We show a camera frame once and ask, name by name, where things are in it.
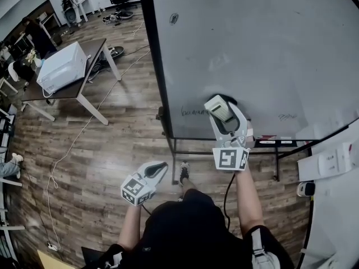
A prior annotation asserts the black white waist bag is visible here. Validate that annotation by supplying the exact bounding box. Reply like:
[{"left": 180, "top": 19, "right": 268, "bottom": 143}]
[{"left": 94, "top": 244, "right": 126, "bottom": 269}]

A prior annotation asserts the white whiteboard with black frame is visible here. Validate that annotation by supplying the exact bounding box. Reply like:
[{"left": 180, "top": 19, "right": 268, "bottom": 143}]
[{"left": 136, "top": 0, "right": 359, "bottom": 186}]

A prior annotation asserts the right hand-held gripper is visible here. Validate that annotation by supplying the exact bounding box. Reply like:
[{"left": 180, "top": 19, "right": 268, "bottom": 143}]
[{"left": 208, "top": 100, "right": 255, "bottom": 174}]

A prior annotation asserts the white microwave oven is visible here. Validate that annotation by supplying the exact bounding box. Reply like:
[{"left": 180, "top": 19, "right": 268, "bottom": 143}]
[{"left": 35, "top": 41, "right": 88, "bottom": 94}]

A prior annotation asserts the white chair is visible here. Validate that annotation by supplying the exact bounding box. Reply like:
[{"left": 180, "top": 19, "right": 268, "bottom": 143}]
[{"left": 7, "top": 61, "right": 22, "bottom": 83}]

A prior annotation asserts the person's right forearm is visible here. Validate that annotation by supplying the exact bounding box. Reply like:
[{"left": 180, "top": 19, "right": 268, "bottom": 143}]
[{"left": 233, "top": 169, "right": 265, "bottom": 237}]

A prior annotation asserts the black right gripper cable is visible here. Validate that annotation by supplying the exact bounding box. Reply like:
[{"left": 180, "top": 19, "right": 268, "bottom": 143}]
[{"left": 223, "top": 172, "right": 237, "bottom": 231}]

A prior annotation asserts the grey shoulder bag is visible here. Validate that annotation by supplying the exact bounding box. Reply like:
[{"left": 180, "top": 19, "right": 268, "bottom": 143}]
[{"left": 250, "top": 225, "right": 282, "bottom": 269}]

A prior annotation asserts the black jacket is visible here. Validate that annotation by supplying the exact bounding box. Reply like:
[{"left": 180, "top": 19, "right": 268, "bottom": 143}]
[{"left": 12, "top": 58, "right": 36, "bottom": 81}]

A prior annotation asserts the white wall panel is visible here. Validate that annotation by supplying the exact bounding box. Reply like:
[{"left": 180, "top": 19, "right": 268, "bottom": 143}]
[{"left": 297, "top": 141, "right": 359, "bottom": 182}]

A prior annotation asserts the black monitor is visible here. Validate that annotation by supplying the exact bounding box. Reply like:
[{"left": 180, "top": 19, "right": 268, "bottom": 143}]
[{"left": 80, "top": 246, "right": 106, "bottom": 269}]

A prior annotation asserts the small dark desk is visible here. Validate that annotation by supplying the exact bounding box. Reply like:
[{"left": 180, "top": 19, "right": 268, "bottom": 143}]
[{"left": 39, "top": 11, "right": 62, "bottom": 35}]

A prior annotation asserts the vase with flowers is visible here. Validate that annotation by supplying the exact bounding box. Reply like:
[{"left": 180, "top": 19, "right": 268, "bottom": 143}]
[{"left": 25, "top": 48, "right": 43, "bottom": 68}]

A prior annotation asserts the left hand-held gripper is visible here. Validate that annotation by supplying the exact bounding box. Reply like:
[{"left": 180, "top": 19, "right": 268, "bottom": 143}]
[{"left": 120, "top": 160, "right": 169, "bottom": 207}]

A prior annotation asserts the yellow board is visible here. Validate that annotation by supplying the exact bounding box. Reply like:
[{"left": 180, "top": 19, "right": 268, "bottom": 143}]
[{"left": 36, "top": 249, "right": 65, "bottom": 269}]

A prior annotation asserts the person's leg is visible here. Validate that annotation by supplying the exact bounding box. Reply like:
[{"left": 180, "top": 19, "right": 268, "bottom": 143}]
[{"left": 181, "top": 177, "right": 199, "bottom": 192}]

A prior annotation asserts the person's black t-shirt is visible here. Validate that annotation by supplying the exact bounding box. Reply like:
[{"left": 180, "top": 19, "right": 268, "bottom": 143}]
[{"left": 111, "top": 188, "right": 295, "bottom": 269}]

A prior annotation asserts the person's left forearm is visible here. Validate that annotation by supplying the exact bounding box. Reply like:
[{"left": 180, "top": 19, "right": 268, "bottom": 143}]
[{"left": 117, "top": 205, "right": 143, "bottom": 251}]

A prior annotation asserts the dark table with white legs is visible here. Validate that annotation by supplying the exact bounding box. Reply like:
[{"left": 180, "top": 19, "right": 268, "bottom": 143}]
[{"left": 21, "top": 38, "right": 123, "bottom": 126}]

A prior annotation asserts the long white floor cord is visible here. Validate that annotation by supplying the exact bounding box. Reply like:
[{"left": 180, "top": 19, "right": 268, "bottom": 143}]
[{"left": 45, "top": 48, "right": 152, "bottom": 251}]

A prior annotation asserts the white whiteboard eraser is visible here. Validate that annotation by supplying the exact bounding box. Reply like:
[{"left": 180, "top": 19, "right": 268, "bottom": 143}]
[{"left": 204, "top": 94, "right": 235, "bottom": 123}]

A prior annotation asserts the small black white wall device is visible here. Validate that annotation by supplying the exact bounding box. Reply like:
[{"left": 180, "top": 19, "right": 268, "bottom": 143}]
[{"left": 297, "top": 181, "right": 315, "bottom": 197}]

